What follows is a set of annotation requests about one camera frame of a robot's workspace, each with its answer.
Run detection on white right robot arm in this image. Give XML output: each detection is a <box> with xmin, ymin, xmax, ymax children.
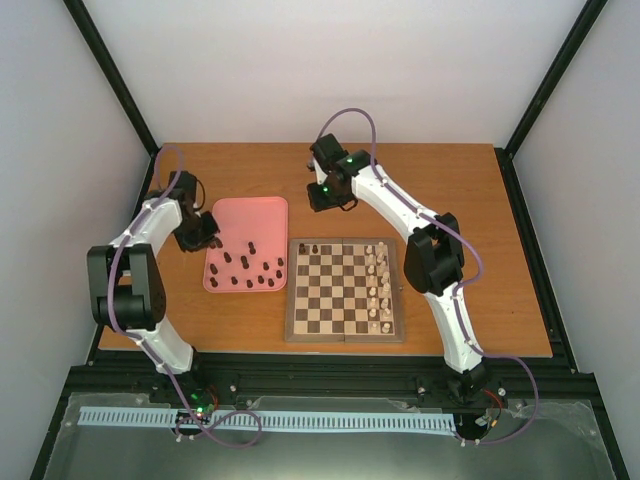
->
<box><xmin>307</xmin><ymin>134</ymin><xmax>487</xmax><ymax>404</ymax></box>

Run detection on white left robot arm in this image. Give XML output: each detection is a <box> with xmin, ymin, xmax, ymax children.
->
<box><xmin>87</xmin><ymin>171</ymin><xmax>219</xmax><ymax>403</ymax></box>

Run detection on wooden chess board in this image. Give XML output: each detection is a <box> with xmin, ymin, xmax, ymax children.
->
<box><xmin>285</xmin><ymin>238</ymin><xmax>405</xmax><ymax>343</ymax></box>

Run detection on row of white chess pieces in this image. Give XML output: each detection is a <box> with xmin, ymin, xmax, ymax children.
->
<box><xmin>364</xmin><ymin>241</ymin><xmax>396</xmax><ymax>336</ymax></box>

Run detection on pink plastic tray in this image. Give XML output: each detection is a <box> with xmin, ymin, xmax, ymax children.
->
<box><xmin>203</xmin><ymin>196</ymin><xmax>288</xmax><ymax>294</ymax></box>

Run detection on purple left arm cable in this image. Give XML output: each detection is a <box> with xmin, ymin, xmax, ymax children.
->
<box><xmin>107</xmin><ymin>144</ymin><xmax>263</xmax><ymax>449</ymax></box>

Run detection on black aluminium frame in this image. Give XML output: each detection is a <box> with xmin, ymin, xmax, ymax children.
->
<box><xmin>31</xmin><ymin>1</ymin><xmax>629</xmax><ymax>479</ymax></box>

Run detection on light blue cable duct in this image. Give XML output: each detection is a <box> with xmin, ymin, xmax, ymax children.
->
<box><xmin>77</xmin><ymin>406</ymin><xmax>455</xmax><ymax>436</ymax></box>

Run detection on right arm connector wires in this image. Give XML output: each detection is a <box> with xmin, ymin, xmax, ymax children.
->
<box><xmin>474</xmin><ymin>387</ymin><xmax>509</xmax><ymax>429</ymax></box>

